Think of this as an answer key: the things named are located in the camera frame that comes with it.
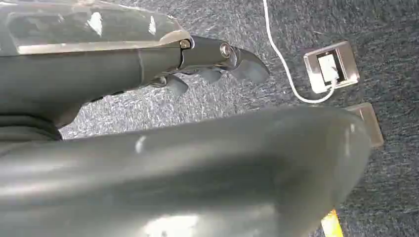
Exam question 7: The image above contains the steel floor socket lid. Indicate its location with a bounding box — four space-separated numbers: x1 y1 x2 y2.
343 102 385 149

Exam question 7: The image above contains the ribbed grey left arm sleeve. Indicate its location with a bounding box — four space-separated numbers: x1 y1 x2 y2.
0 113 63 145

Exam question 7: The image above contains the steel floor socket box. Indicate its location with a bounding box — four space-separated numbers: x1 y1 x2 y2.
302 40 361 95

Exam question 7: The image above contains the yellow floor tape strip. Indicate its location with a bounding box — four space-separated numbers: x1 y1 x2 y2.
320 209 345 237

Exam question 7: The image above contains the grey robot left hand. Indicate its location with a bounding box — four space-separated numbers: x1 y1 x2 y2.
0 0 373 237

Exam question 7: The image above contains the white power plug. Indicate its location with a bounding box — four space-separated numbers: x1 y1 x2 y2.
317 53 340 84

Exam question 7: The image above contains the white power cable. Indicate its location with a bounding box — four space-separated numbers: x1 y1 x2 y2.
261 0 338 105

